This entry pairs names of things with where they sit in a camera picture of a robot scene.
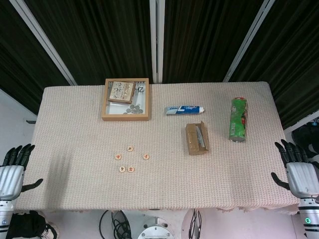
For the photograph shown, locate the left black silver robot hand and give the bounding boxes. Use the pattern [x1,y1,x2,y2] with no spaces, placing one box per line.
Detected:
[0,143,44,200]

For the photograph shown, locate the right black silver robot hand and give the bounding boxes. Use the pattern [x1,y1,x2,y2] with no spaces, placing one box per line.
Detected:
[271,138,319,200]

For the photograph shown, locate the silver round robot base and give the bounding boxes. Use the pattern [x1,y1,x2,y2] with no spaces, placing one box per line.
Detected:
[137,216,175,239]

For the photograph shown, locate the black bag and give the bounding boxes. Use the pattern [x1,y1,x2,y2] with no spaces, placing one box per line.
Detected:
[291,121,319,159]

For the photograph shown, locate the black trouser leg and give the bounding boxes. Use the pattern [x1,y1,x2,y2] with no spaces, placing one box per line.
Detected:
[6,210,48,239]

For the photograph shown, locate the white sneaker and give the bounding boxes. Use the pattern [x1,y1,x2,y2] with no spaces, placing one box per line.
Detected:
[40,222,60,239]

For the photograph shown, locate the green chip can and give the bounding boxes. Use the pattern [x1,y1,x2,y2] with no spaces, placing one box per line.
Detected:
[228,97,249,143]

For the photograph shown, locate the clear plastic bag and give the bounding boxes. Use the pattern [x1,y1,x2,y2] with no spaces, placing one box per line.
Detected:
[195,125,207,147]

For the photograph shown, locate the dark pleated curtain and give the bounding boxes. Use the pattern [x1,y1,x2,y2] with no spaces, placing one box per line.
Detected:
[161,0,269,84]
[23,0,153,85]
[229,0,319,130]
[0,0,72,115]

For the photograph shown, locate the open brown cardboard box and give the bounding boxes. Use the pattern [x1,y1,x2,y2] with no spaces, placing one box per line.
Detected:
[184,120,210,156]

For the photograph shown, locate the beige woven tablecloth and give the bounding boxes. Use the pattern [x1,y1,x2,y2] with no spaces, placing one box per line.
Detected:
[15,81,300,216]

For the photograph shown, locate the blue white toothpaste tube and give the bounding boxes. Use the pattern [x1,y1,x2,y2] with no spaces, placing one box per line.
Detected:
[163,105,206,116]

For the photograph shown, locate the brown calligraphy card box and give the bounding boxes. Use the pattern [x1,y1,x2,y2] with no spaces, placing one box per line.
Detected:
[107,81,136,105]

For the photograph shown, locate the silver coin pile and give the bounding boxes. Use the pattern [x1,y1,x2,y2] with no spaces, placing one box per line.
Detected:
[123,104,143,115]

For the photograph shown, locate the black cable bundle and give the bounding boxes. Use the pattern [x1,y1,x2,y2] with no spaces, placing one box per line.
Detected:
[99,210,133,239]
[189,209,203,236]

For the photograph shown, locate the square wooden frame tray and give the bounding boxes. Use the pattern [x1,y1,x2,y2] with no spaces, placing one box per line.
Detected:
[101,78,150,122]

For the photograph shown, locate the white frame post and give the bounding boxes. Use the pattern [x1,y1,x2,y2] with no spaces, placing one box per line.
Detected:
[149,0,165,84]
[8,0,77,86]
[223,0,276,83]

